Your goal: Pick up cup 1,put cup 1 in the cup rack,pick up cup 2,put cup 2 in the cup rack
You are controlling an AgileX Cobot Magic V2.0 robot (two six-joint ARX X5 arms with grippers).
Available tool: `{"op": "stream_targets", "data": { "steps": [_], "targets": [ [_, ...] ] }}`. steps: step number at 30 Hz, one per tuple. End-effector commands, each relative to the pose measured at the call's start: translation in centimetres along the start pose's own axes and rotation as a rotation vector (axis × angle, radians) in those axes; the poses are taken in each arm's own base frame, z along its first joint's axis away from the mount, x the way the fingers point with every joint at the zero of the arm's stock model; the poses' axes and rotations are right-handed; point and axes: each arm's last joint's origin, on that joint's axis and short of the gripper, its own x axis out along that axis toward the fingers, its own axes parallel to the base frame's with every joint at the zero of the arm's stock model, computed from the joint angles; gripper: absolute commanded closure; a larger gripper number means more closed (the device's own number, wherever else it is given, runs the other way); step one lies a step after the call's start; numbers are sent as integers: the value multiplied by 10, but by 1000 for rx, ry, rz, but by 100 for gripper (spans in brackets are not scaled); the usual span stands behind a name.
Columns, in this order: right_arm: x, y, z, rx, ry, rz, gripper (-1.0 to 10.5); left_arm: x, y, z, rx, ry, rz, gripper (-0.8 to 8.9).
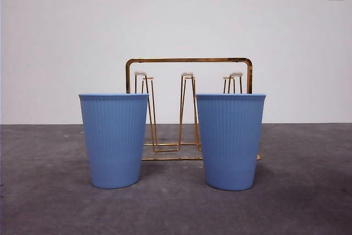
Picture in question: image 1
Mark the blue ribbed cup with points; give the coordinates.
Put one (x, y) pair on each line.
(231, 141)
(114, 141)

